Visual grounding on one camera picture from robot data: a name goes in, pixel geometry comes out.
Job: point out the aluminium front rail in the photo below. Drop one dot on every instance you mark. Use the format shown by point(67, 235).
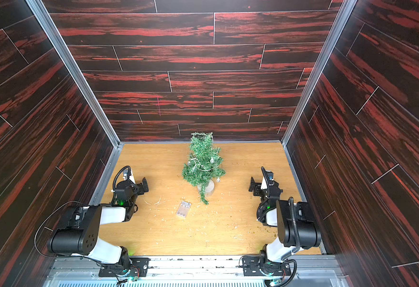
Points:
point(199, 271)

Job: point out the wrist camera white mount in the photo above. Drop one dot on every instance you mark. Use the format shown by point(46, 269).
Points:
point(267, 180)
point(127, 176)

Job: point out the white string lights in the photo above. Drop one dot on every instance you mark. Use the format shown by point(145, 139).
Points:
point(204, 163)

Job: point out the clear glass tree base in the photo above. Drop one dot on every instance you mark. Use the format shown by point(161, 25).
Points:
point(208, 190)

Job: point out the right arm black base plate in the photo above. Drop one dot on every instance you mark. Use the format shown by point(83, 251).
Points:
point(256, 266)

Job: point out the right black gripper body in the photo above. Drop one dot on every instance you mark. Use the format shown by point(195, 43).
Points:
point(254, 186)

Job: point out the small green christmas tree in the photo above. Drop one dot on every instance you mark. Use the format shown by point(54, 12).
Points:
point(205, 140)

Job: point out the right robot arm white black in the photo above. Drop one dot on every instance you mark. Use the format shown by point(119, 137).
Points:
point(296, 227)

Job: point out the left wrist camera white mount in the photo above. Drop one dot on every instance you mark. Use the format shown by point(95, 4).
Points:
point(127, 176)

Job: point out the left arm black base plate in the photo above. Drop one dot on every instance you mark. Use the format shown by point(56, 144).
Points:
point(133, 267)

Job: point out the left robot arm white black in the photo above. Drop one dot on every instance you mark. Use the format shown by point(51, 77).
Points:
point(78, 234)

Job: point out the clear battery box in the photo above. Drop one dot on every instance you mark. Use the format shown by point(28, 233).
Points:
point(183, 209)

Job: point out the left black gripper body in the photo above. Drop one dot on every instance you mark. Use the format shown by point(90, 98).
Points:
point(137, 191)

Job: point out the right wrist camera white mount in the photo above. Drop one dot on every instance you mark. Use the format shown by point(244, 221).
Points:
point(267, 180)

